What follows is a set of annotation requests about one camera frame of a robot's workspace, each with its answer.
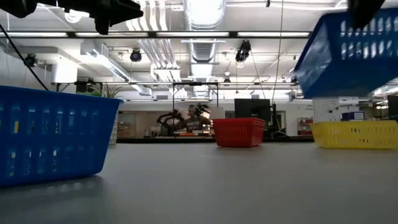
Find yellow plastic basket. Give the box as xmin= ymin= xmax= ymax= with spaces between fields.
xmin=310 ymin=120 xmax=398 ymax=150

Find red plastic basket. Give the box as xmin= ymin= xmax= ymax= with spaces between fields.
xmin=213 ymin=121 xmax=266 ymax=148
xmin=213 ymin=117 xmax=267 ymax=125

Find person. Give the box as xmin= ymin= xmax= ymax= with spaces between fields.
xmin=177 ymin=104 xmax=212 ymax=133

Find black ceiling spotlight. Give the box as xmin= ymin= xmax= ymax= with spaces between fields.
xmin=129 ymin=49 xmax=143 ymax=63
xmin=235 ymin=39 xmax=252 ymax=63
xmin=24 ymin=53 xmax=37 ymax=68

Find green succulent plant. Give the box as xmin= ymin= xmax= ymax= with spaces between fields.
xmin=76 ymin=84 xmax=124 ymax=100

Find white column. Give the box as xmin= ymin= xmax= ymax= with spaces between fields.
xmin=312 ymin=98 xmax=340 ymax=123

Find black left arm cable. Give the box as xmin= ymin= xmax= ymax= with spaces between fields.
xmin=0 ymin=23 xmax=50 ymax=92

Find black monitor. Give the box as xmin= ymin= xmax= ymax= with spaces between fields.
xmin=387 ymin=95 xmax=398 ymax=118
xmin=234 ymin=98 xmax=272 ymax=119

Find blue box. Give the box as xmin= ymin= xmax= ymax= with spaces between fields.
xmin=341 ymin=111 xmax=365 ymax=121

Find red storage bins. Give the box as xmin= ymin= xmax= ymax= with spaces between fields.
xmin=297 ymin=117 xmax=313 ymax=136

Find white patterned plant pot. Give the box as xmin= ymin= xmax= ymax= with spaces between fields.
xmin=108 ymin=110 xmax=119 ymax=146

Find black beam with light strips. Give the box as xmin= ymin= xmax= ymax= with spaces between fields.
xmin=0 ymin=30 xmax=312 ymax=39

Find blue plastic basket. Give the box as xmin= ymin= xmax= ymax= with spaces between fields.
xmin=0 ymin=85 xmax=124 ymax=188
xmin=294 ymin=7 xmax=398 ymax=100

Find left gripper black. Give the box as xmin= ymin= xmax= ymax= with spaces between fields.
xmin=58 ymin=0 xmax=144 ymax=35

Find silver ventilation duct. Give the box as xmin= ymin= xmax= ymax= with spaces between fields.
xmin=182 ymin=0 xmax=227 ymax=98

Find hanging black cable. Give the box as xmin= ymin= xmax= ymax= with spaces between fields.
xmin=271 ymin=0 xmax=284 ymax=105

